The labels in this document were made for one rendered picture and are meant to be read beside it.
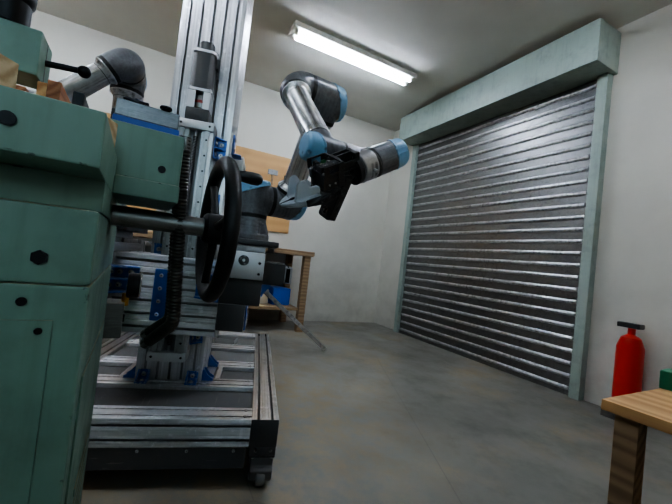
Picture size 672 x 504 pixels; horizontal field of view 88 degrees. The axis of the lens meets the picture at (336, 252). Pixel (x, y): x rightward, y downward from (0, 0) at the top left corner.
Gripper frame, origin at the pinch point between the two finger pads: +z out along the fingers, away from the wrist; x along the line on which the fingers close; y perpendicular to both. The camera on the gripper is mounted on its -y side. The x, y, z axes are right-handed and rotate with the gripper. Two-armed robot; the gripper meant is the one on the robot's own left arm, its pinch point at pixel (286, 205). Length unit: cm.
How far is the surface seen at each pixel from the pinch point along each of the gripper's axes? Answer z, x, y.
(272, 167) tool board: -133, -296, -132
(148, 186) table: 24.2, 0.8, 13.7
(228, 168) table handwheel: 11.3, 3.3, 13.6
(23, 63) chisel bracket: 32.0, -13.4, 31.3
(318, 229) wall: -160, -252, -210
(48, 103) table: 30.7, 15.5, 30.7
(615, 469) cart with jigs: -36, 71, -52
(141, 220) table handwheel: 27.2, -2.0, 7.0
